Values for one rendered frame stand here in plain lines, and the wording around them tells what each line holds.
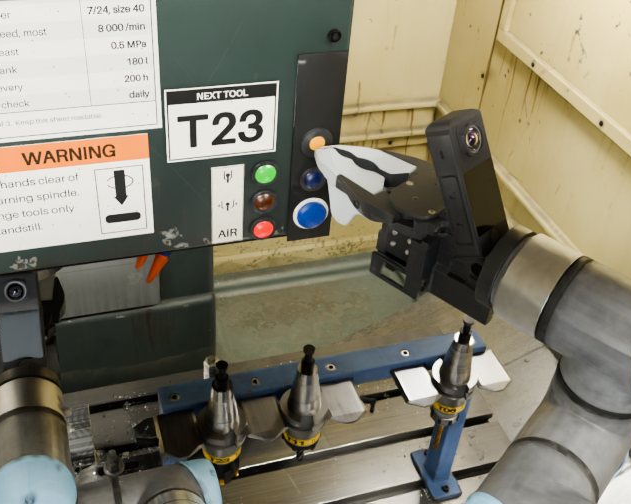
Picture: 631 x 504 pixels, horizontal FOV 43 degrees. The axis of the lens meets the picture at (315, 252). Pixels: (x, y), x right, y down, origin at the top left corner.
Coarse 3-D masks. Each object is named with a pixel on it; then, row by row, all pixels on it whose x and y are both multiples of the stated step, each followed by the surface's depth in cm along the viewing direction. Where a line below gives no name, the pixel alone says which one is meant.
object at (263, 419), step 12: (264, 396) 107; (252, 408) 105; (264, 408) 105; (276, 408) 105; (252, 420) 103; (264, 420) 104; (276, 420) 104; (252, 432) 102; (264, 432) 102; (276, 432) 102
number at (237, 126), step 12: (216, 108) 68; (228, 108) 69; (240, 108) 69; (252, 108) 69; (264, 108) 70; (216, 120) 69; (228, 120) 69; (240, 120) 70; (252, 120) 70; (264, 120) 70; (216, 132) 70; (228, 132) 70; (240, 132) 70; (252, 132) 71; (264, 132) 71; (216, 144) 70; (228, 144) 71; (240, 144) 71; (252, 144) 72; (264, 144) 72
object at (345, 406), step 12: (324, 384) 109; (336, 384) 109; (348, 384) 110; (336, 396) 108; (348, 396) 108; (336, 408) 106; (348, 408) 106; (360, 408) 106; (336, 420) 105; (348, 420) 105
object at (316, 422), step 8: (288, 392) 106; (320, 392) 107; (280, 408) 105; (288, 408) 104; (320, 408) 105; (288, 416) 103; (296, 416) 103; (312, 416) 104; (320, 416) 104; (288, 424) 104; (296, 424) 103; (304, 424) 104; (312, 424) 104; (320, 424) 105; (296, 432) 104; (312, 432) 104
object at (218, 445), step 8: (240, 408) 104; (200, 416) 102; (240, 416) 103; (200, 424) 101; (240, 424) 102; (200, 432) 100; (208, 432) 100; (232, 432) 101; (240, 432) 101; (208, 440) 100; (216, 440) 100; (224, 440) 100; (232, 440) 102; (240, 440) 102; (208, 448) 101; (216, 448) 101
